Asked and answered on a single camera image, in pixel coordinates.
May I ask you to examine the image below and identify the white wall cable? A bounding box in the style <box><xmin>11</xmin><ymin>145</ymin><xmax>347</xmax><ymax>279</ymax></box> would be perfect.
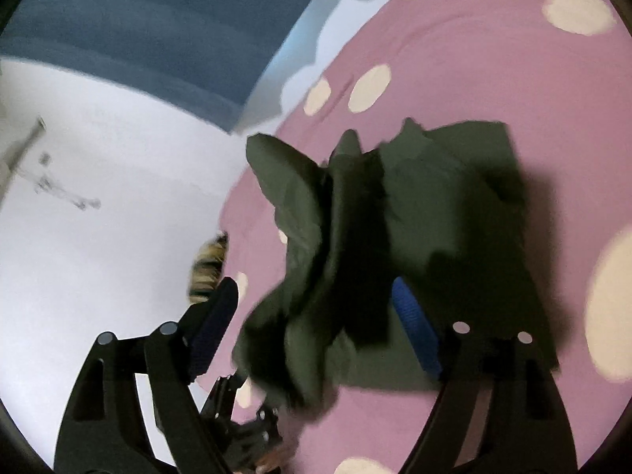
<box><xmin>14</xmin><ymin>152</ymin><xmax>103</xmax><ymax>212</ymax></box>

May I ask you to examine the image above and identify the striped yellow black pillow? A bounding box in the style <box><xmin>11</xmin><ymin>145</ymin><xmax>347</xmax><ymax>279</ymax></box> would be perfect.
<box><xmin>188</xmin><ymin>232</ymin><xmax>228</xmax><ymax>305</ymax></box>

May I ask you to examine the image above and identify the blue curtain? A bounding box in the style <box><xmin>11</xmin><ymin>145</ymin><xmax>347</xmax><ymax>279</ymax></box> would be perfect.
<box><xmin>1</xmin><ymin>0</ymin><xmax>312</xmax><ymax>132</ymax></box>

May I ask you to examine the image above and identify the white air conditioner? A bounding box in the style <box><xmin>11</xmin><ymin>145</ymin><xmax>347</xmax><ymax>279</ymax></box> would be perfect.
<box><xmin>0</xmin><ymin>117</ymin><xmax>46</xmax><ymax>197</ymax></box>

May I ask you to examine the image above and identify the person's left hand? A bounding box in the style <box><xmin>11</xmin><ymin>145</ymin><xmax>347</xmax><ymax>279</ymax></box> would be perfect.
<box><xmin>255</xmin><ymin>443</ymin><xmax>297</xmax><ymax>474</ymax></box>

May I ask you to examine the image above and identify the dark green t-shirt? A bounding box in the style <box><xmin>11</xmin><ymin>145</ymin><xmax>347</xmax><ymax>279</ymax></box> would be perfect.
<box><xmin>232</xmin><ymin>120</ymin><xmax>558</xmax><ymax>413</ymax></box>

